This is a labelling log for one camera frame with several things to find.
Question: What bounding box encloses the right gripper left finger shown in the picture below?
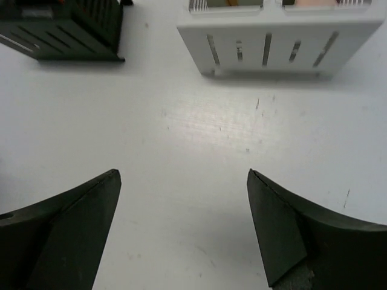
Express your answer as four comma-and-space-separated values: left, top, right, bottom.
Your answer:
1, 169, 122, 289

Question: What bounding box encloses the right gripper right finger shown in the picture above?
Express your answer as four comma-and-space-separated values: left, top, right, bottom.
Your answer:
247, 170, 386, 289

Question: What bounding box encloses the pink puff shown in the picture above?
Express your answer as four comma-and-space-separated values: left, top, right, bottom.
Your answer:
294, 0, 340, 7

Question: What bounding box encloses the white organizer box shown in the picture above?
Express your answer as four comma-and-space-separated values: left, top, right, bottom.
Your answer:
177, 1, 386, 76

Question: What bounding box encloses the black organizer box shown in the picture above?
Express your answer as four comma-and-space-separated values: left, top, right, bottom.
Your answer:
1, 1, 124, 62

